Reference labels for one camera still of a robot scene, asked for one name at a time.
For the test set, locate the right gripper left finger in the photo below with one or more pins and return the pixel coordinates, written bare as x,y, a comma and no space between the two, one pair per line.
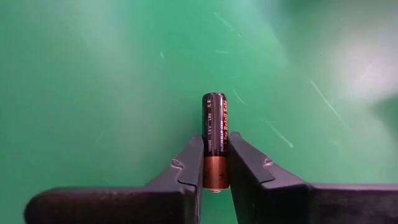
189,168

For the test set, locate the black copper Duracell battery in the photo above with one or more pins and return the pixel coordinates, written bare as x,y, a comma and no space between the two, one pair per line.
214,124

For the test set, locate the green table mat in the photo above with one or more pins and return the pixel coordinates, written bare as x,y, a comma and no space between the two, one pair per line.
93,77

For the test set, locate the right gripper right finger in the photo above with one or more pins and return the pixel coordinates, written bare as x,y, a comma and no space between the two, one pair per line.
258,189

